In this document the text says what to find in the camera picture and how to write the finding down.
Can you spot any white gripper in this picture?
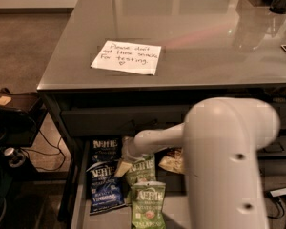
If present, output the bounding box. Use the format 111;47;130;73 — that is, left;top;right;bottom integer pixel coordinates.
114;136;140;177

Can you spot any blue kettle chip bag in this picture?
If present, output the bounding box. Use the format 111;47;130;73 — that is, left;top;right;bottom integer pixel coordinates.
91;137;120;162
87;160;125;215

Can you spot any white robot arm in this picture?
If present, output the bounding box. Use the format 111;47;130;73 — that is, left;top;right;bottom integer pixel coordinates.
115;97;280;229

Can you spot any middle green Kettle chip bag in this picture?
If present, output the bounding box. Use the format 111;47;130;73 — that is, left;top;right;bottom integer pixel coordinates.
126;155;156;206

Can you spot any front green jalapeno chip bag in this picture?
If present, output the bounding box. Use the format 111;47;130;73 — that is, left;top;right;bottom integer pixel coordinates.
132;181;166;229

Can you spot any top left closed drawer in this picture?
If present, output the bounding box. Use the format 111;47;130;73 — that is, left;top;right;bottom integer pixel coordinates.
61;105;190;136

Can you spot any brown chip bag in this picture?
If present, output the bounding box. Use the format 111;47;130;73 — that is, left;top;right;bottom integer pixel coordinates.
159;148;184;174

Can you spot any open middle drawer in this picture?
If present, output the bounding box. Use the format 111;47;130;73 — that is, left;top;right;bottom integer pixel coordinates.
71;136;191;229

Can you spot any grey metal drawer cabinet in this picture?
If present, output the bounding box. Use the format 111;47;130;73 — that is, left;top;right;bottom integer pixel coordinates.
38;0;286;229

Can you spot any bottom right drawer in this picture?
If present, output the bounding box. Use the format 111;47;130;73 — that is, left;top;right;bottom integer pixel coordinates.
258;159;286;176

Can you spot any middle right drawer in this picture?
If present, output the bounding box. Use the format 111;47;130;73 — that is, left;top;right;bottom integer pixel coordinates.
257;130;286;160

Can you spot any top right drawer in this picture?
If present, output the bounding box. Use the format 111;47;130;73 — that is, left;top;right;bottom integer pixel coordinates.
271;88;286;130

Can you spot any round silver knob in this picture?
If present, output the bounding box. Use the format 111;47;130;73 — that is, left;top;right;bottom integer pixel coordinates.
4;147;26;168

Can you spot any white handwritten paper note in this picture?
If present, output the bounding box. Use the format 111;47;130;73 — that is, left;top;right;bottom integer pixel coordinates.
91;41;161;75

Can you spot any black tray stand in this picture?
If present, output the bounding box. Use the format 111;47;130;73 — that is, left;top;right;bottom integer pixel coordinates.
0;88;47;147

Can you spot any grey power strip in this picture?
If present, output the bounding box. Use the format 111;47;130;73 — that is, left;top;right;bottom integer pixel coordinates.
269;187;286;198

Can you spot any black floor cable left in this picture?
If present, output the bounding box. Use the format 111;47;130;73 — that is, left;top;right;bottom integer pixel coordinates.
21;129;68;173

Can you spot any black floor cable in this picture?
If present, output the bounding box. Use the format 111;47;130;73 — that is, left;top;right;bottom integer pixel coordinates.
266;194;286;229
21;129;68;173

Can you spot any black floor cable right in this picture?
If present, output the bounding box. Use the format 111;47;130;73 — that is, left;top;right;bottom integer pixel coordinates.
266;194;286;229

